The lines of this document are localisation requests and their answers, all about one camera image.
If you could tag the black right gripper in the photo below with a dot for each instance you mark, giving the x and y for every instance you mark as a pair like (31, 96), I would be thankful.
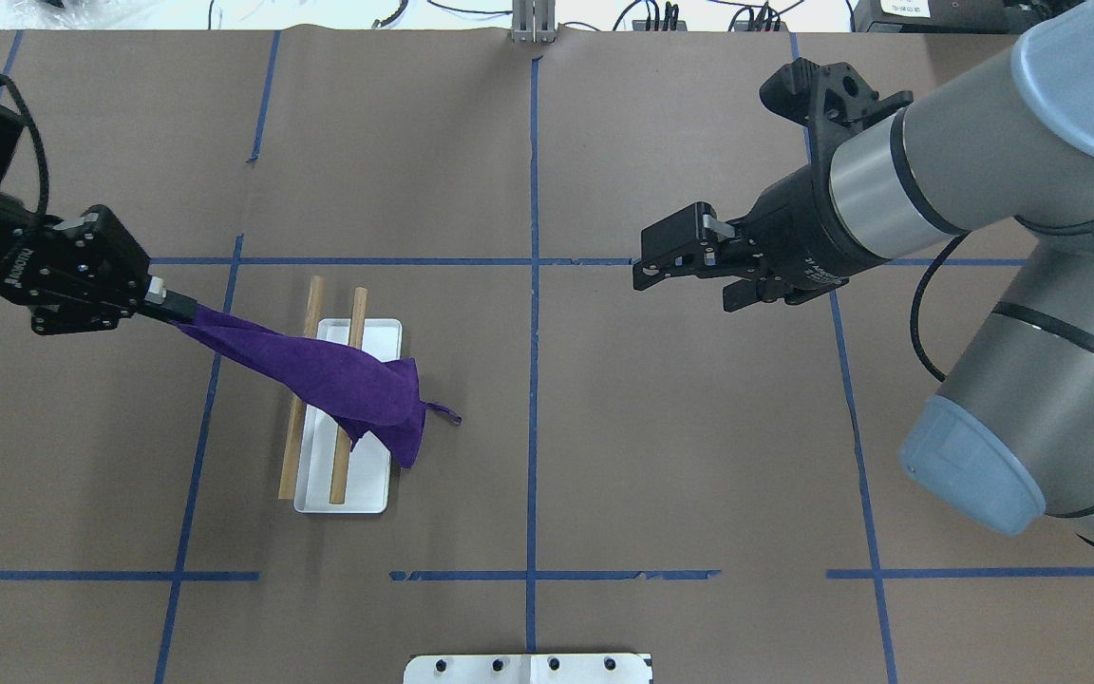
(792, 220)

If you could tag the wooden rack rod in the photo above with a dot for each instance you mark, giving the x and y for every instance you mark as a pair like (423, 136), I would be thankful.
(342, 441)
(298, 408)

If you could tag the white towel rack base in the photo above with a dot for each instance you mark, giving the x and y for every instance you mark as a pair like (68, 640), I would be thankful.
(370, 463)

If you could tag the purple towel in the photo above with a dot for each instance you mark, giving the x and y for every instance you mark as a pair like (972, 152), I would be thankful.
(359, 392)

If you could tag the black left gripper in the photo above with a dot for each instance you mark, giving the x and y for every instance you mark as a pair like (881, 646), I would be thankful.
(72, 271)

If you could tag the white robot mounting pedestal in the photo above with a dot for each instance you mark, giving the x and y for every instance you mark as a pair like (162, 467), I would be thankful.
(531, 668)

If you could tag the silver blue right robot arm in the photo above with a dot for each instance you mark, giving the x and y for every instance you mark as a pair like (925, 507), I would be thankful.
(1007, 438)

